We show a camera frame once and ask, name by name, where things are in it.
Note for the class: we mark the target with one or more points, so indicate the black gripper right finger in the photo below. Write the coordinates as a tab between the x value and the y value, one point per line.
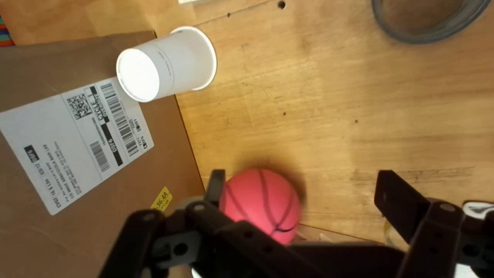
399	201

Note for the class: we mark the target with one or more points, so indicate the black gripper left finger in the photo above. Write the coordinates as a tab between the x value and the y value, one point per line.
217	187

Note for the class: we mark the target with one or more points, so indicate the pink basketball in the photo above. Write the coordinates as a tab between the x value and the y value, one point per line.
263	202

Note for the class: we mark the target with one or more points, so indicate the white cloth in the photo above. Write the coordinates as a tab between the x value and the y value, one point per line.
476	210

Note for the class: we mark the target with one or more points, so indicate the white paper cup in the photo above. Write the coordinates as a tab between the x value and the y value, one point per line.
170	62

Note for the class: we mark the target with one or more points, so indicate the white long flat block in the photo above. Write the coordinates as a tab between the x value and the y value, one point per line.
187	2

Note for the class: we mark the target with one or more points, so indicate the large Amazon cardboard box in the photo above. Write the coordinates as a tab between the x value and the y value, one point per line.
31	232

